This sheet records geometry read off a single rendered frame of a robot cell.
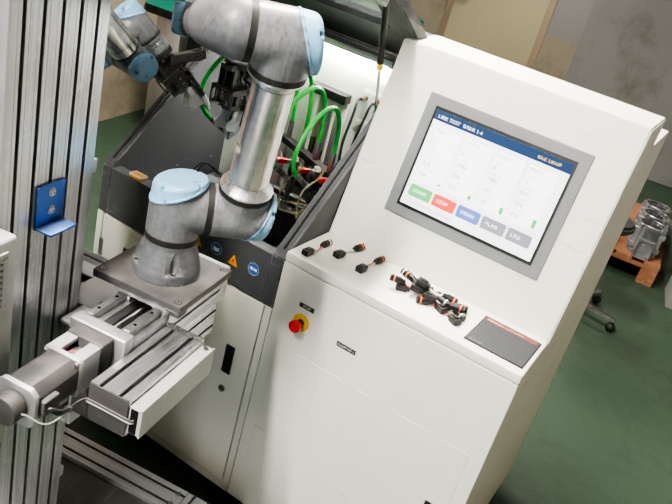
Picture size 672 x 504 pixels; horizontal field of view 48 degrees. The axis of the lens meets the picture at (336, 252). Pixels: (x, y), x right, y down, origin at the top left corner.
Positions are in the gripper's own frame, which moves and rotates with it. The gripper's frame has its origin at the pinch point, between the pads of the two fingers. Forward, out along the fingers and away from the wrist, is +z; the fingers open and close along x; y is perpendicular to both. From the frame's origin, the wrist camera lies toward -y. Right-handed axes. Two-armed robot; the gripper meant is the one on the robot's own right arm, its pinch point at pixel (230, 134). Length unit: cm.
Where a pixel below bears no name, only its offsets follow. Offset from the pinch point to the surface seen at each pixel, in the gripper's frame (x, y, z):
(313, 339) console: 38, -3, 46
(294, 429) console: 40, -3, 77
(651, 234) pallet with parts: 91, -357, 91
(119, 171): -40.0, -3.2, 28.3
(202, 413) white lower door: 8, -3, 93
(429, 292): 62, -13, 22
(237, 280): 9.9, -3.0, 41.6
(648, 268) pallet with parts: 99, -351, 111
